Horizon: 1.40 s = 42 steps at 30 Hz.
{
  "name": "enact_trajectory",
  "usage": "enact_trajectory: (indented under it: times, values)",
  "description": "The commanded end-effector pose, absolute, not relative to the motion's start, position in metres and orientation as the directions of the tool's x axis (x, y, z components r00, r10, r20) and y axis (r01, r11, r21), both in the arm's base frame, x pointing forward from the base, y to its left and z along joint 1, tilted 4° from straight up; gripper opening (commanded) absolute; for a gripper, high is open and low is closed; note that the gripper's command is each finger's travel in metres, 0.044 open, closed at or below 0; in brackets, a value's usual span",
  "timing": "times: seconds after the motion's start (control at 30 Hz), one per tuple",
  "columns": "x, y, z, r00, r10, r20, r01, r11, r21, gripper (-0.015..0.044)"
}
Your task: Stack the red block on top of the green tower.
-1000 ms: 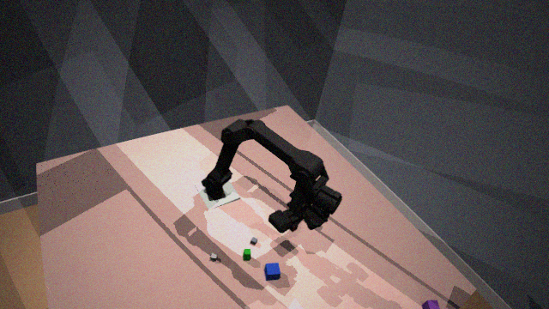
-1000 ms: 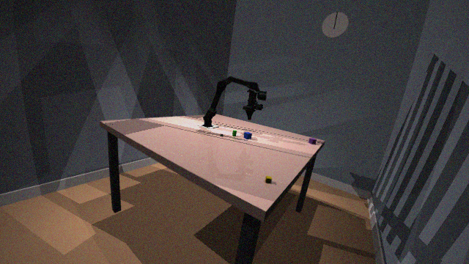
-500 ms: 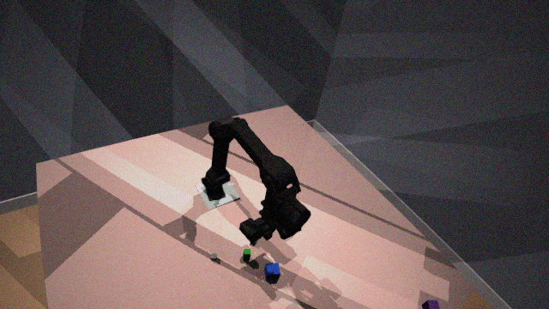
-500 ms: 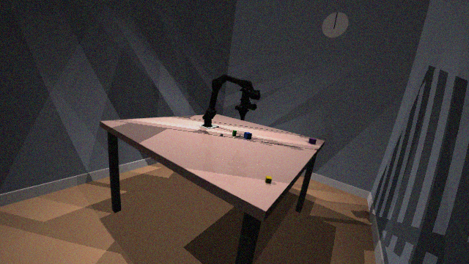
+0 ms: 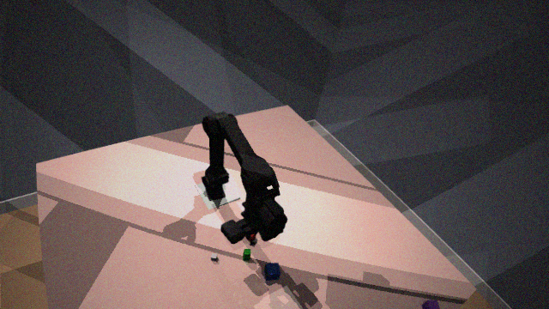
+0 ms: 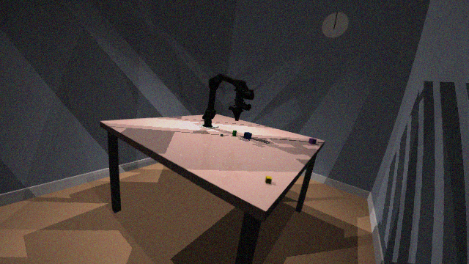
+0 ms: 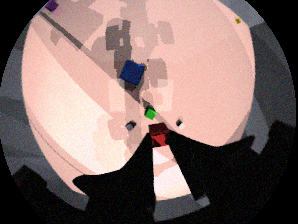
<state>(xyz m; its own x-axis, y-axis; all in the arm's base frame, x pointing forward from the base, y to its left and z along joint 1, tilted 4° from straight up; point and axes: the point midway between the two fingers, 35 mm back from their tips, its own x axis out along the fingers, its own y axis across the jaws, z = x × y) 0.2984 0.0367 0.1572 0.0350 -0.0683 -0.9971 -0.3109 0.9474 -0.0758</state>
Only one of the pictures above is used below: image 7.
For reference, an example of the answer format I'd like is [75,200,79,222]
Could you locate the green block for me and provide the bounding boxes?
[145,108,157,120]

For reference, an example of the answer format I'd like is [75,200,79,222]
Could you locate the blue block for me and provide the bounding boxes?
[120,59,145,87]

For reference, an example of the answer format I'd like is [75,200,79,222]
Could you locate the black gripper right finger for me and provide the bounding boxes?
[168,129,255,201]

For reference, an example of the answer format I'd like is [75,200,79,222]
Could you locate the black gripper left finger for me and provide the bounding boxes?
[72,132,156,213]

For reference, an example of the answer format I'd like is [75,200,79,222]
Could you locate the small purple block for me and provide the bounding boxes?
[45,0,60,12]

